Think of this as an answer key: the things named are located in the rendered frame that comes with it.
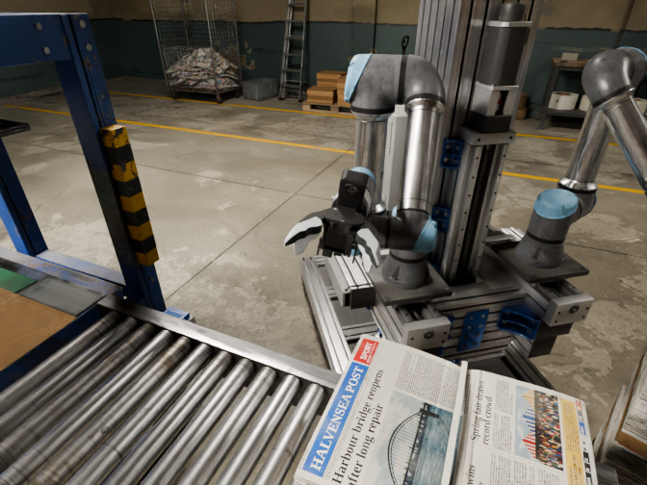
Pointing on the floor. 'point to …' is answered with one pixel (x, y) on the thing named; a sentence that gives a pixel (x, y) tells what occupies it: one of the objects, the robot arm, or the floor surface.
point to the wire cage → (201, 62)
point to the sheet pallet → (327, 92)
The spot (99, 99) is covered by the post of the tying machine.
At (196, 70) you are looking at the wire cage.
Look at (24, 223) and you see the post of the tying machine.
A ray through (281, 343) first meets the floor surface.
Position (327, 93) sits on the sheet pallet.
